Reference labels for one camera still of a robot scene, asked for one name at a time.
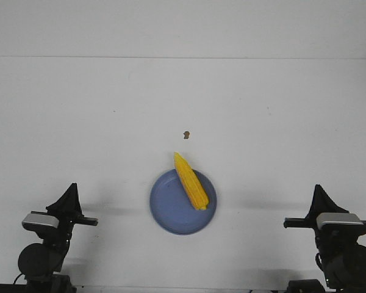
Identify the blue round plate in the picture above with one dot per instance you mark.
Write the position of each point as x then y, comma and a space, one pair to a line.
173, 211

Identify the yellow corn cob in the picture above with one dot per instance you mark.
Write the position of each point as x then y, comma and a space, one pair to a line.
191, 184

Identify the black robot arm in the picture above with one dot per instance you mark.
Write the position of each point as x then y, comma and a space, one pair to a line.
41, 263
341, 259

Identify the small brown table stain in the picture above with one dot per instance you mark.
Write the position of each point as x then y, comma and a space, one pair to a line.
186, 135

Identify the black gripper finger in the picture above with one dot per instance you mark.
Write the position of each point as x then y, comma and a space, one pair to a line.
327, 204
73, 200
66, 204
312, 213

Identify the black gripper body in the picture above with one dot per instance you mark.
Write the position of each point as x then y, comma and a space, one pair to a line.
330, 237
61, 236

